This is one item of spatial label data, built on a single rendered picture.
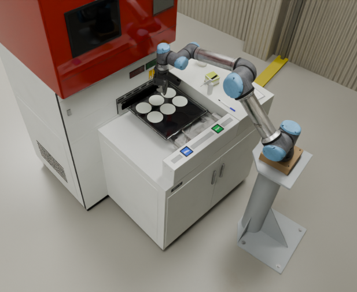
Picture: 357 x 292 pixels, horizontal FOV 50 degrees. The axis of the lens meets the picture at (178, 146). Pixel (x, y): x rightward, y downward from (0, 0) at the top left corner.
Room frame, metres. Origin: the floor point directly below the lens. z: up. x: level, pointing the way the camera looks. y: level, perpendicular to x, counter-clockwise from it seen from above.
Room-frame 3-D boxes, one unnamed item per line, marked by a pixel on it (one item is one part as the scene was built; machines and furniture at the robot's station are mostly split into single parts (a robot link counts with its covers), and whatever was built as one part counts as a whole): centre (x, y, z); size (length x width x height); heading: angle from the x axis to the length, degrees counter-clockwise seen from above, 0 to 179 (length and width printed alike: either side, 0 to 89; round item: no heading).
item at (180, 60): (1.78, 0.03, 1.27); 0.11 x 0.11 x 0.08; 57
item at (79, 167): (1.99, 0.63, 0.41); 0.82 x 0.70 x 0.82; 138
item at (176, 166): (1.46, -0.14, 0.89); 0.55 x 0.09 x 0.14; 138
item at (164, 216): (1.74, -0.05, 0.41); 0.96 x 0.64 x 0.82; 138
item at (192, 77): (1.97, -0.25, 0.89); 0.62 x 0.35 x 0.14; 48
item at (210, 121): (1.59, -0.12, 0.87); 0.36 x 0.08 x 0.03; 138
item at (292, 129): (1.48, -0.61, 1.04); 0.13 x 0.12 x 0.14; 147
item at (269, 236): (1.43, -0.70, 0.41); 0.51 x 0.44 x 0.82; 57
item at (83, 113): (1.76, 0.38, 1.02); 0.81 x 0.03 x 0.40; 138
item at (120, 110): (1.88, 0.25, 0.89); 0.44 x 0.02 x 0.10; 138
